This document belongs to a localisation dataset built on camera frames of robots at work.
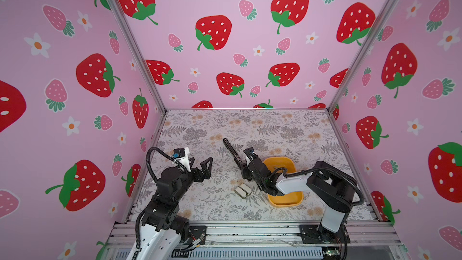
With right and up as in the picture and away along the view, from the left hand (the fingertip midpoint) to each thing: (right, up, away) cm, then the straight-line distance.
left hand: (203, 158), depth 72 cm
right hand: (+15, -5, +18) cm, 25 cm away
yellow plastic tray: (+39, -21, +12) cm, 46 cm away
